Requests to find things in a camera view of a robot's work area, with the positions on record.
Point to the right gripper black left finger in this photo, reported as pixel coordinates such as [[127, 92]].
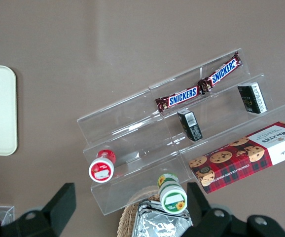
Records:
[[62, 205]]

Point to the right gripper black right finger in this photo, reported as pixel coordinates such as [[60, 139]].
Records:
[[201, 214]]

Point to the wicker basket with foil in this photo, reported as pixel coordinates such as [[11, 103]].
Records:
[[126, 219]]

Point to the green lid small jar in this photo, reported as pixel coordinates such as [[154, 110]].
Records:
[[173, 198]]

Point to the stacked aluminium foil containers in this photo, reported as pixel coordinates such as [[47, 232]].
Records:
[[157, 224]]

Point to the red lid small jar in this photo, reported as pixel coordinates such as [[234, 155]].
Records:
[[101, 169]]

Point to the Walkers shortbread cookie box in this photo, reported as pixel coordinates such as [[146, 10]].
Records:
[[243, 158]]

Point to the small black carton box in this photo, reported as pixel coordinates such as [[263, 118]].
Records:
[[190, 126], [252, 97]]

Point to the clear acrylic stepped riser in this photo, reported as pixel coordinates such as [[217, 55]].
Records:
[[132, 138]]

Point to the Snickers chocolate bar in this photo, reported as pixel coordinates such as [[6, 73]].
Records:
[[182, 95], [222, 72]]

